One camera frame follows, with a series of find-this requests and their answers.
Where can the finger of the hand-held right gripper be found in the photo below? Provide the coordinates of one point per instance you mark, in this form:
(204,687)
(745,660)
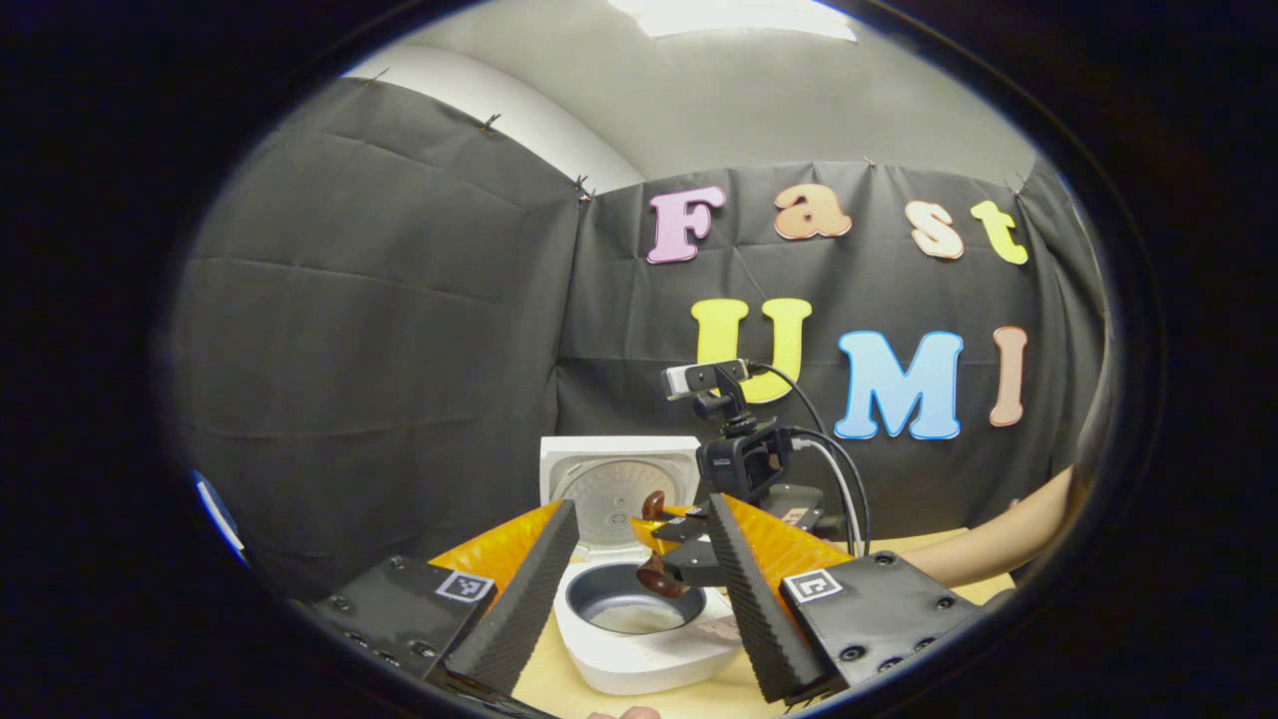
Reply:
(684,527)
(699,564)

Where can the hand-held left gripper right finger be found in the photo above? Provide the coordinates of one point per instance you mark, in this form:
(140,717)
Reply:
(754,609)

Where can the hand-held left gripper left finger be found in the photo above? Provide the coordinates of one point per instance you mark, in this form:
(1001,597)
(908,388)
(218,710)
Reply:
(524,609)

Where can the brown wooden spoon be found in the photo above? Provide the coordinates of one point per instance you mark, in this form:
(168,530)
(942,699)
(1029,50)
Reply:
(654,579)

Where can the white rice cooker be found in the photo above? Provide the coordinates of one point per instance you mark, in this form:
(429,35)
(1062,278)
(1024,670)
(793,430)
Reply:
(609,664)

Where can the black backdrop cloth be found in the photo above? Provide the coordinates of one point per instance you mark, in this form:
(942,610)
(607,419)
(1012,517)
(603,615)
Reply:
(379,350)

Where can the blue and white panel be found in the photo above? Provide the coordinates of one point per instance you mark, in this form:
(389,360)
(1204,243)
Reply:
(215,509)

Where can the long ceiling light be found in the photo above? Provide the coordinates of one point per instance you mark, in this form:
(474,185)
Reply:
(734,18)

